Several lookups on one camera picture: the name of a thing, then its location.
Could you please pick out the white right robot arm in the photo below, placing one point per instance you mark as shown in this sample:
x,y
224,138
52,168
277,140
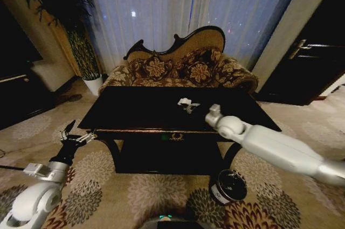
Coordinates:
x,y
269,142

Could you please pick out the dark wooden door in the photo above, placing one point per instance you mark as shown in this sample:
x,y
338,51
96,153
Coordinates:
x,y
310,72

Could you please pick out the white plant pot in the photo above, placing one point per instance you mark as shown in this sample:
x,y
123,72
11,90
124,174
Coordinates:
x,y
93,84

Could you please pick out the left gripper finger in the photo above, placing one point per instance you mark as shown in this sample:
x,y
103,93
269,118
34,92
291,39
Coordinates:
x,y
86,136
67,131

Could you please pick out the sheer white curtain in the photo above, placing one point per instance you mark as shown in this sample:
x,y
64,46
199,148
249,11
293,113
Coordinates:
x,y
151,5

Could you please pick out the tall green potted plant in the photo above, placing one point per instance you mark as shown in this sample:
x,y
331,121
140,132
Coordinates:
x,y
62,0

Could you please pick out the floral square sofa cushion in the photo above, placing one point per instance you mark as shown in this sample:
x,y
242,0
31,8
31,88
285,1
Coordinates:
x,y
157,66
200,72

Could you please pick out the black wooden coffee table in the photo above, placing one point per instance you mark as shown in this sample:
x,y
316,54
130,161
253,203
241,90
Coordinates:
x,y
151,110

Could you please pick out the black round trash bin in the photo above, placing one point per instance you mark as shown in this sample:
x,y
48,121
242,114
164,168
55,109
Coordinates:
x,y
229,186

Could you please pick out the floral patterned carved sofa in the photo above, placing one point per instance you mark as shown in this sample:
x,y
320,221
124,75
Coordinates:
x,y
199,40

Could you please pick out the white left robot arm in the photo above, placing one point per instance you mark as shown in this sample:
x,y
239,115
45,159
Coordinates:
x,y
35,202

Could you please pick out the crumpled white paper trash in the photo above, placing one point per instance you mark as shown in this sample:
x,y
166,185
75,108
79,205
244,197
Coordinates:
x,y
184,101

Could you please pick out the dark low cabinet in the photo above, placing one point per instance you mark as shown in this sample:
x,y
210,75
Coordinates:
x,y
19,97

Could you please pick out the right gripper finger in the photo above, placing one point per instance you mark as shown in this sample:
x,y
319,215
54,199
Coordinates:
x,y
196,104
190,110

